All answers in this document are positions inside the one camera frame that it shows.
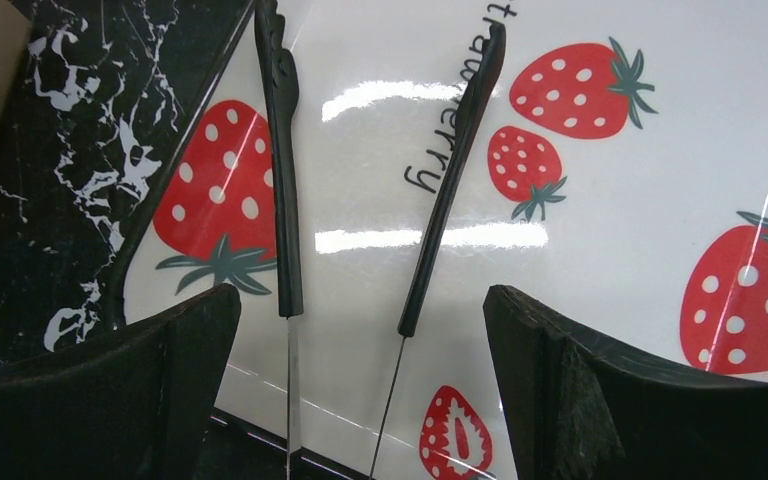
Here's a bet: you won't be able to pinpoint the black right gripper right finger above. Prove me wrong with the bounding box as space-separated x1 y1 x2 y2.
483 285 768 479

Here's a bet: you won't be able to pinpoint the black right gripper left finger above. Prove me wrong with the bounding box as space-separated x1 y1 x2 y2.
0 284 241 479

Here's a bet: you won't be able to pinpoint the black metal tongs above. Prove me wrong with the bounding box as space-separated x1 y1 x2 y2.
254 1 507 479

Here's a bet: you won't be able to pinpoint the white strawberry tray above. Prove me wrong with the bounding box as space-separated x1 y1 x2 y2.
108 1 768 479

